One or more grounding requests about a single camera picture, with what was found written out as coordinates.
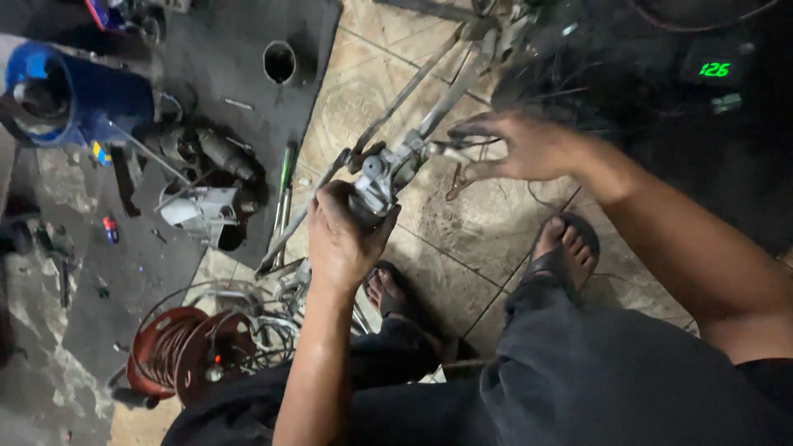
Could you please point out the dark greasy motor part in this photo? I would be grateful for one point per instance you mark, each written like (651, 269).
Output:
(220, 153)

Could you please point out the person's right hand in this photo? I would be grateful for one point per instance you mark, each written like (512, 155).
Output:
(536, 148)

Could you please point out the person's left foot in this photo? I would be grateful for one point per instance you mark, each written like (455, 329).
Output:
(389, 291)

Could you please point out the small red bottle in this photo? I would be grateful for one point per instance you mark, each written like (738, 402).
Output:
(110, 229)

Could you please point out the dark grey rubber mat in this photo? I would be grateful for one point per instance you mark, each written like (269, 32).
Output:
(229, 31)

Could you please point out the light grey metal housing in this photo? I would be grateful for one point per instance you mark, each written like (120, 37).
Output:
(199, 210)

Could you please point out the small metal pin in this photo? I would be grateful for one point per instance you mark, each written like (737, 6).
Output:
(238, 104)

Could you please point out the dark hand tool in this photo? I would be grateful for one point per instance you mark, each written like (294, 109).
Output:
(61, 260)

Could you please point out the yellow and blue tag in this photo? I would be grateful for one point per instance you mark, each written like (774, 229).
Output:
(101, 153)

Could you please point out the red and blue object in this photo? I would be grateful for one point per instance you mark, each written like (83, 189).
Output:
(102, 12)

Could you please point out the person's right foot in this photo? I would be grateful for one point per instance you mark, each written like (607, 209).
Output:
(562, 245)

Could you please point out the metal wiper motor linkage assembly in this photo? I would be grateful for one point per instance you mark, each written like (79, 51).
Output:
(379, 176)

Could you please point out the person's black trousers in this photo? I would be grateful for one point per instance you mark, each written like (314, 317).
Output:
(588, 384)

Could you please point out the black sandal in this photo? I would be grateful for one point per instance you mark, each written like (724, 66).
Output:
(554, 263)
(396, 297)

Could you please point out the black device with green display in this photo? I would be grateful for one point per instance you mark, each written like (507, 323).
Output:
(715, 65)

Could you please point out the round dark metal cup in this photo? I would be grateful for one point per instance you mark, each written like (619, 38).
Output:
(279, 62)

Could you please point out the person's left hand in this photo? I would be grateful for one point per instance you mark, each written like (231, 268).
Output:
(337, 245)

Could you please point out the rusty pliers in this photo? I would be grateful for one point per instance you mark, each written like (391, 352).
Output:
(457, 184)

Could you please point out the blue plastic bucket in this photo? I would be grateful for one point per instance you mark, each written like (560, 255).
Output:
(99, 93)

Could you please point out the person's foot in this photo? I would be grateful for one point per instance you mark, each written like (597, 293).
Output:
(389, 291)
(562, 245)

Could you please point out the thin metal rod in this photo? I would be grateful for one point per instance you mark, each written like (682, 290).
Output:
(148, 152)

